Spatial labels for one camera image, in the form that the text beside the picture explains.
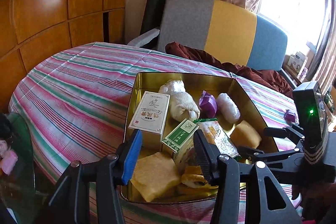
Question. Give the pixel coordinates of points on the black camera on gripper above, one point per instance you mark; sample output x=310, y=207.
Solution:
x=311, y=112

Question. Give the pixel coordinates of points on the white cardboard box on shelf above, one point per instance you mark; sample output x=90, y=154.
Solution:
x=297, y=62

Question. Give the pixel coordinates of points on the rice cracker pack in tin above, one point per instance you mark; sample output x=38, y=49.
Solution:
x=215, y=134

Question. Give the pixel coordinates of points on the dark red blanket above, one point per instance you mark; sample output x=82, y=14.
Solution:
x=268, y=78

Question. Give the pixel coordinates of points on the yellow knitted toy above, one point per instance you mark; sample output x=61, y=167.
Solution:
x=193, y=183

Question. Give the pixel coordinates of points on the purple snack packet in tin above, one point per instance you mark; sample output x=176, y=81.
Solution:
x=208, y=105

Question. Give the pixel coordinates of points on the white rolled towel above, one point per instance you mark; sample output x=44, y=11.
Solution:
x=181, y=105

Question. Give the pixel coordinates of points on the gold tin box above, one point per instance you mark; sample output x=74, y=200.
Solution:
x=194, y=84

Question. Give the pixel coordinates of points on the black rolled mat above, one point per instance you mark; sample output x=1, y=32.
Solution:
x=152, y=15

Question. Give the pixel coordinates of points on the yellow sponge cake front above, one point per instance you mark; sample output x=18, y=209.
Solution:
x=154, y=175

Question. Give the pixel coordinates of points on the striped tablecloth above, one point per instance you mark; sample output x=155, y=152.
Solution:
x=75, y=105

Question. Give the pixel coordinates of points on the green white small box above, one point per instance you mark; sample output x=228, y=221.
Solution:
x=179, y=140

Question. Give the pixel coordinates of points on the purple snack packet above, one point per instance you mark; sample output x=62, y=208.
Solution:
x=290, y=116
x=208, y=105

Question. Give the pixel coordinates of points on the white tea box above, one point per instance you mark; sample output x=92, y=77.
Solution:
x=150, y=117

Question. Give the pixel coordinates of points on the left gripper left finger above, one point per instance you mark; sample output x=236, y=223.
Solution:
x=70, y=201

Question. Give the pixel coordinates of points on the white wrapped bun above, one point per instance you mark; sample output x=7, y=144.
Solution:
x=228, y=108

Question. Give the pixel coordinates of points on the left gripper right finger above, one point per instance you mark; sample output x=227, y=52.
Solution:
x=266, y=201

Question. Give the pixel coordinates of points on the grey yellow blue sofa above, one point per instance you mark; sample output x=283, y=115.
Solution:
x=226, y=31

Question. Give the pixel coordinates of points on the yellow sponge cake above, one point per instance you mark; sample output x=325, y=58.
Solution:
x=245, y=135
x=154, y=175

